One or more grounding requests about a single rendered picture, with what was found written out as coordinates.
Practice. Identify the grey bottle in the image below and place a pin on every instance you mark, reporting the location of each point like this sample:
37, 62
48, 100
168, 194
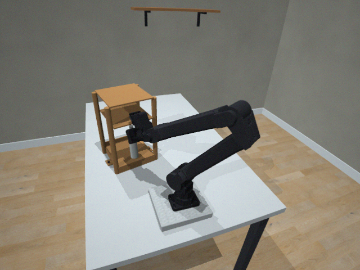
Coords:
133, 148

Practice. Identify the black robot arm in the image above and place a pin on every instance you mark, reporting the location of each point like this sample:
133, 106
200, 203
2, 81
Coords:
238, 117

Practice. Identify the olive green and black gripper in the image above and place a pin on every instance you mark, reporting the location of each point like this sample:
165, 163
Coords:
131, 139

